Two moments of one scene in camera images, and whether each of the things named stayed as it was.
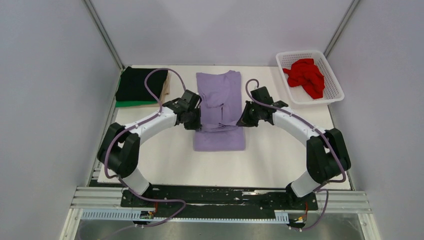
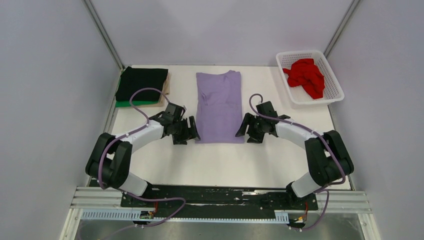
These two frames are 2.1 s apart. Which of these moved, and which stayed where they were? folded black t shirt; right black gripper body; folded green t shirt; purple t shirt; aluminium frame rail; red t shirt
Moved: right black gripper body; purple t shirt
Stayed: folded black t shirt; folded green t shirt; red t shirt; aluminium frame rail
